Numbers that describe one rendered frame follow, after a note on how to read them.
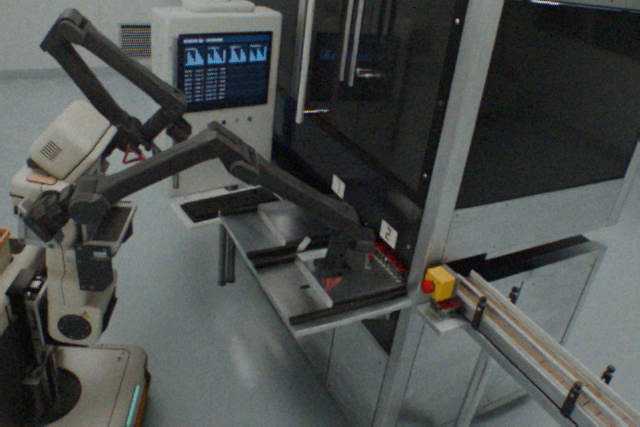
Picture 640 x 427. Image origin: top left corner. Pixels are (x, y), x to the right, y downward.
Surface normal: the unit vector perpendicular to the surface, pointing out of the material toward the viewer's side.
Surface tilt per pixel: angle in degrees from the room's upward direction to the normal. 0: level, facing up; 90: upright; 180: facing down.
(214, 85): 90
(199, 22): 90
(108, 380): 0
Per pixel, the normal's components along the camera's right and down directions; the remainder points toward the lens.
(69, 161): 0.10, 0.46
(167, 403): 0.12, -0.88
